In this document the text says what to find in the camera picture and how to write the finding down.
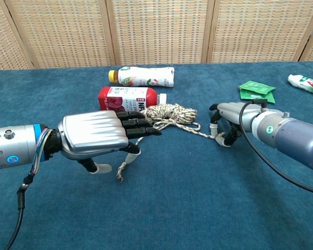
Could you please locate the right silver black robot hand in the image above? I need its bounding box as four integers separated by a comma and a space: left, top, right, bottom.
209, 102, 267, 148

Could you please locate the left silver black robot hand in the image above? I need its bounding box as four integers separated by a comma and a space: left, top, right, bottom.
56, 110, 162, 174

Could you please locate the beige speckled rope bundle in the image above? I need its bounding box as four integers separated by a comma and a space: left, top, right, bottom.
116, 103, 226, 182

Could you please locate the green sachet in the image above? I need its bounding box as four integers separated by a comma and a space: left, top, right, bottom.
238, 80, 276, 101
239, 88, 276, 104

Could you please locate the red juice bottle white cap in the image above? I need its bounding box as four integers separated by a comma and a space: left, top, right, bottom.
98, 86, 167, 113

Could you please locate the small white bottle green label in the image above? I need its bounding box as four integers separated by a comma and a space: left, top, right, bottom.
287, 74, 313, 97

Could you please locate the white bottle yellow cap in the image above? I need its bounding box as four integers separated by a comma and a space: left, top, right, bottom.
108, 66, 175, 88

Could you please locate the blue carpet table cover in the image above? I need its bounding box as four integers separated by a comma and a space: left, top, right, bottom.
0, 61, 313, 250

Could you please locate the woven bamboo folding screen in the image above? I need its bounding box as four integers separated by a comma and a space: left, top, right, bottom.
0, 0, 313, 71

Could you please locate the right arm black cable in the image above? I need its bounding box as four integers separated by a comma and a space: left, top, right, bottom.
238, 98, 313, 196

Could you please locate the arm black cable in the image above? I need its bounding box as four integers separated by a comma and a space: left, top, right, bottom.
4, 129, 54, 250
238, 98, 313, 196

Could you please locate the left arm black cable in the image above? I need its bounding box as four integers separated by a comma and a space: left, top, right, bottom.
4, 129, 54, 250

